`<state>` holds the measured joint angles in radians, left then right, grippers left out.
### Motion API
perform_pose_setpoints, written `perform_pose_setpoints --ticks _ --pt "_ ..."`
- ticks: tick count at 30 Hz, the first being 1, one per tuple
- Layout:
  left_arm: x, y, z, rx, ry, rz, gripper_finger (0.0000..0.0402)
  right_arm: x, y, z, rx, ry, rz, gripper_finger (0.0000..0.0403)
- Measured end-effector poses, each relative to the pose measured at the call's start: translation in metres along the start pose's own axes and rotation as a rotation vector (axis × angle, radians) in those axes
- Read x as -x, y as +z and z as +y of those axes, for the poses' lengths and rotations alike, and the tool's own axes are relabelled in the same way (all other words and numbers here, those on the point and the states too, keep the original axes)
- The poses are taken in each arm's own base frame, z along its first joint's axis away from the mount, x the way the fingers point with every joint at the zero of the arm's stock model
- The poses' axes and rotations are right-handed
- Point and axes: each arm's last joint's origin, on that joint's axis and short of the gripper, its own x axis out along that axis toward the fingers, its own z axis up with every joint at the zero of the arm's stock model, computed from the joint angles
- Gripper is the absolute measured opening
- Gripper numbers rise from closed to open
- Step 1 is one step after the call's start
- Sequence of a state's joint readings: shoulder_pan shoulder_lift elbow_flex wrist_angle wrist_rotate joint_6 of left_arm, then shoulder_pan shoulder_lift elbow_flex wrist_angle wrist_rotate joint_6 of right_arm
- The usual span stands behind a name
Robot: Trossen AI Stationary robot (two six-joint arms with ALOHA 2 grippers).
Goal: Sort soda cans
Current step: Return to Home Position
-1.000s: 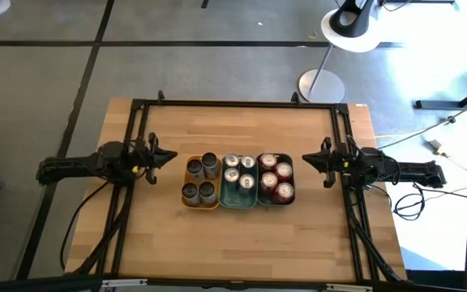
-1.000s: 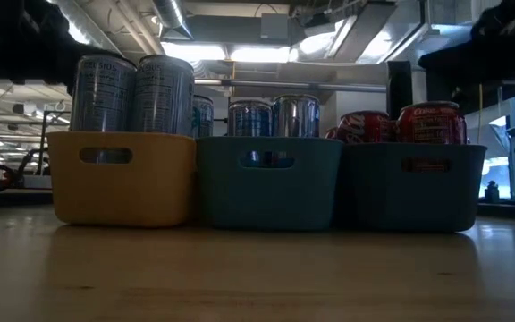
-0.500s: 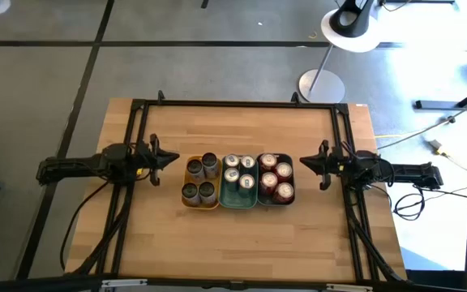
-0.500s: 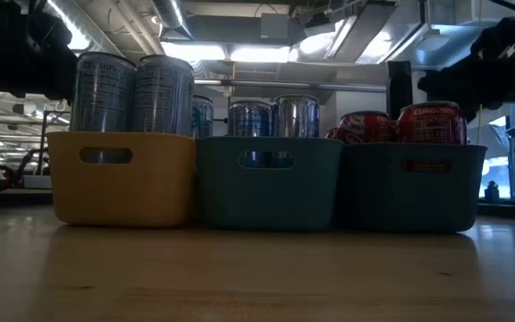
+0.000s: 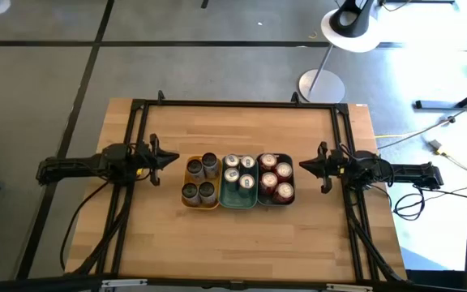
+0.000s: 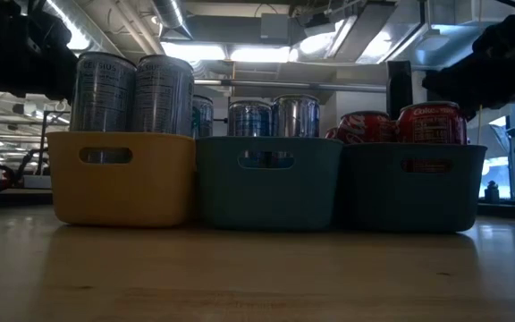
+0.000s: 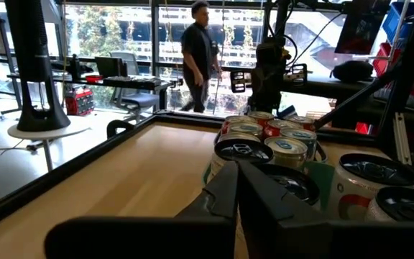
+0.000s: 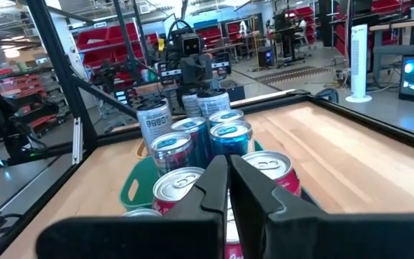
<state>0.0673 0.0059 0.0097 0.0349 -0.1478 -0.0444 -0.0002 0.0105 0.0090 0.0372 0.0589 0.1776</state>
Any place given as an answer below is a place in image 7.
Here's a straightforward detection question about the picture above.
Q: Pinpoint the blue storage bin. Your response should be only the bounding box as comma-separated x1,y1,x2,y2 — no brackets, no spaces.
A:
382,1,409,44

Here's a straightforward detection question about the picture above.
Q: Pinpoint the green plastic tray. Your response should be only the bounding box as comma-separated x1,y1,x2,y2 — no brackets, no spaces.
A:
302,142,336,214

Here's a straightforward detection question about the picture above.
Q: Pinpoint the black aluminium table frame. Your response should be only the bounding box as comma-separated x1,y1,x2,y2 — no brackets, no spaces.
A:
0,0,414,235

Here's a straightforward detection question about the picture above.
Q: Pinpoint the black tower fan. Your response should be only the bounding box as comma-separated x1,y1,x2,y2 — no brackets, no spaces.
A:
4,0,72,132

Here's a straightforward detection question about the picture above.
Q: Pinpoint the silver-top soda can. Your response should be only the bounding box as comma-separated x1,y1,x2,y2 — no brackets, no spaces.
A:
226,122,265,140
280,127,318,159
218,132,262,143
264,136,308,170

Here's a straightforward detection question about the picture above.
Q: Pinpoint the black workbench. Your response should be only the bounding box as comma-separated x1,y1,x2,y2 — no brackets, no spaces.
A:
282,77,384,101

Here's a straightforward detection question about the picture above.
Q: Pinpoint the white round lamp stand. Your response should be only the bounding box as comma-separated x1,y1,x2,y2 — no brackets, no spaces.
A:
7,122,93,173

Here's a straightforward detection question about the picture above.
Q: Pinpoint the black bag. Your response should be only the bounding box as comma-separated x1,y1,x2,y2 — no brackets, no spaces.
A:
329,60,374,83

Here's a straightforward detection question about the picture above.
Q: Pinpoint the black laptop screen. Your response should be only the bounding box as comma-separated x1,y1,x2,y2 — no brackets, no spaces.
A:
94,56,129,78

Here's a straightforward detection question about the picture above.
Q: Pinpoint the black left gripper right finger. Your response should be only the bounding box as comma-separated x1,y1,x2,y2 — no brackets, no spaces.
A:
238,161,414,259

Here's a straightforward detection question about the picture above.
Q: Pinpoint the red soda can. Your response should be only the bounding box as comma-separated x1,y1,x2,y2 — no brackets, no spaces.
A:
263,119,294,140
247,110,275,127
287,114,316,131
221,114,258,135

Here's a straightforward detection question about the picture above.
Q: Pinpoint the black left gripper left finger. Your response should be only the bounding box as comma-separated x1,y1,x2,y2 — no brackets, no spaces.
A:
45,160,239,259

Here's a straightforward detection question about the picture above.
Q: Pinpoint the red tool box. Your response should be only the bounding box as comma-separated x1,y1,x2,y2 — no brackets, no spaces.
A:
65,86,96,117

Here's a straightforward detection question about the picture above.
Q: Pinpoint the black wall monitor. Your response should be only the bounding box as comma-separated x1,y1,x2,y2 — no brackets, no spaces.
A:
334,0,391,55

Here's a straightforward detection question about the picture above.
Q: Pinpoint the red storage bin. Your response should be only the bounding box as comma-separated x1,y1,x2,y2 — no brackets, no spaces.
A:
372,42,414,83

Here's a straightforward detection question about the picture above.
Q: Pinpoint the grey office chair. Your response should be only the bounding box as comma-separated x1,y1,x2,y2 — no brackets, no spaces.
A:
109,51,160,123

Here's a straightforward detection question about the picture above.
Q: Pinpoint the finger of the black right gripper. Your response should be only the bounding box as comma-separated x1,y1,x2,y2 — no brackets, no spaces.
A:
266,77,283,112
249,77,267,112

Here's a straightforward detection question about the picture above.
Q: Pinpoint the person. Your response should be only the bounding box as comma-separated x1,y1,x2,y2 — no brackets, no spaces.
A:
180,0,224,114

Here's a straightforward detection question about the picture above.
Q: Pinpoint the black office desk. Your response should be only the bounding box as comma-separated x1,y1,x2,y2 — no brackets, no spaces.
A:
7,73,174,109

